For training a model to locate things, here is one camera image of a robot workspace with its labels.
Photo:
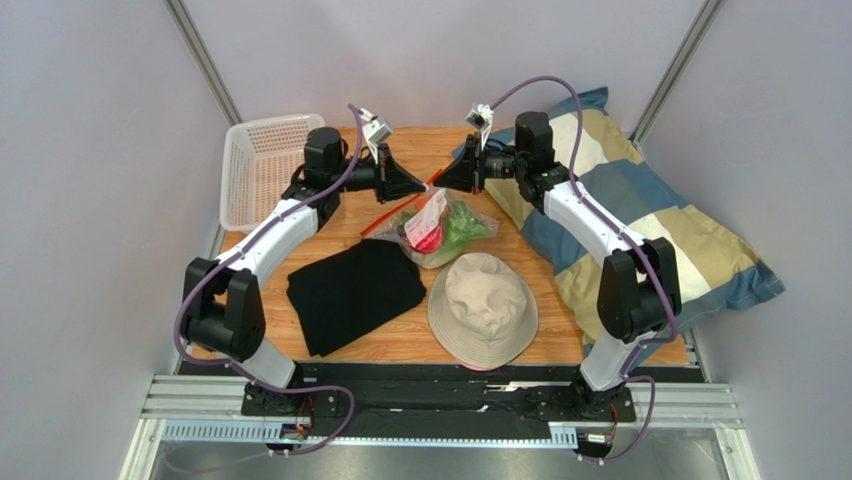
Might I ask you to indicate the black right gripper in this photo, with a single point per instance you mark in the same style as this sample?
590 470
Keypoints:
475 170

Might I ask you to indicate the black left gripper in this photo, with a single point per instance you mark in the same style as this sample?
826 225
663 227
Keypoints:
392 181

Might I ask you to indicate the clear orange zip top bag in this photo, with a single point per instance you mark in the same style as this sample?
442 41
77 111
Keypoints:
424 208

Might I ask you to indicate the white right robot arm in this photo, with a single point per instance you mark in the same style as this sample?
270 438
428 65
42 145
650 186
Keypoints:
639 292

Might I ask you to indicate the fake green lettuce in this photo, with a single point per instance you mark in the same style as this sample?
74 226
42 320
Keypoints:
461 224

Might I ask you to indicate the fake red apple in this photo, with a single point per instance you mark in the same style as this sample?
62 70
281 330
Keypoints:
422 238

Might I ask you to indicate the black folded cloth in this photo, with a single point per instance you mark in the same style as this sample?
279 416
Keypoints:
345 296

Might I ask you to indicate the beige bucket hat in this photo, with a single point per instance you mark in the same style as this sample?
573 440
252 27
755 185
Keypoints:
482 312

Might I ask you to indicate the white plastic basket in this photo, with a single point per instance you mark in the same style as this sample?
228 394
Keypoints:
259 159

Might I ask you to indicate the blue beige checked pillow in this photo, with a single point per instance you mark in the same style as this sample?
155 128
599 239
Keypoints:
718 271

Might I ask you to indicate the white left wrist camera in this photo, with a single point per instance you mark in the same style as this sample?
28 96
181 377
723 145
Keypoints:
376 130

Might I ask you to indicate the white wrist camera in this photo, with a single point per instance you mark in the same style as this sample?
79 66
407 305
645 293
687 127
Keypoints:
481 116
376 130

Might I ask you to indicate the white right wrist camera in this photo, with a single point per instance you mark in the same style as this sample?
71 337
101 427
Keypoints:
481 116

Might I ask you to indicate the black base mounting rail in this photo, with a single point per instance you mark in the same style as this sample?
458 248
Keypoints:
431 405

